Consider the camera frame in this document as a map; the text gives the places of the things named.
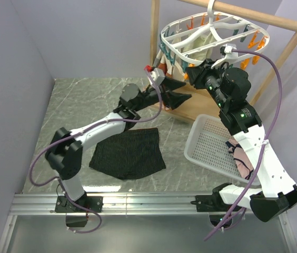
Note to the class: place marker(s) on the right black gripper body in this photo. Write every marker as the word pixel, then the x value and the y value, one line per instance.
pixel 211 78

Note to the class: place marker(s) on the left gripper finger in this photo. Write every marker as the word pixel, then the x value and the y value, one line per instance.
pixel 176 99
pixel 171 84

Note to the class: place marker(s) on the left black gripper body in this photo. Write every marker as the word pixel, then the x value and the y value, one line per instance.
pixel 151 96

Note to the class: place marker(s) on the white clip hanger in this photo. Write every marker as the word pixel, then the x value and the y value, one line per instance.
pixel 192 39

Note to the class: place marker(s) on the black striped underwear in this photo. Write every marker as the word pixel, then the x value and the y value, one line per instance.
pixel 131 155

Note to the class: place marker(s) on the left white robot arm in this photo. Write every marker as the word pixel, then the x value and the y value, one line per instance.
pixel 67 147

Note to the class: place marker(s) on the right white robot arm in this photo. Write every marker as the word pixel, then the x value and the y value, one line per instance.
pixel 270 190

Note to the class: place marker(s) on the rust brown underwear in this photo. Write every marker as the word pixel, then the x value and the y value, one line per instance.
pixel 166 107

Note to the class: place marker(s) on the beige underwear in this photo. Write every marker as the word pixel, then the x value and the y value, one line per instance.
pixel 169 63

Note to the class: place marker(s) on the pale green underwear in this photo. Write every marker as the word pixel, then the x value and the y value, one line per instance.
pixel 202 40

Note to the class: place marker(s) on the pink navy underwear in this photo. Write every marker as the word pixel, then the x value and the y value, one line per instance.
pixel 242 162

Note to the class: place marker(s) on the teal clothes peg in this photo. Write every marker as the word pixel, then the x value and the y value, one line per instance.
pixel 172 58

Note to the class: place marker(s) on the white plastic basket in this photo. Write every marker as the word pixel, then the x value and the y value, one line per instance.
pixel 206 147

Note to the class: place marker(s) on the wooden drying rack frame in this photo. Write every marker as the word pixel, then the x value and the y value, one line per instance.
pixel 200 102

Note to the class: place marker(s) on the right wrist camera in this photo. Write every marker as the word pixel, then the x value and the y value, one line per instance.
pixel 228 55

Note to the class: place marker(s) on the aluminium mounting rail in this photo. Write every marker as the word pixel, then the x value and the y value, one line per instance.
pixel 116 204

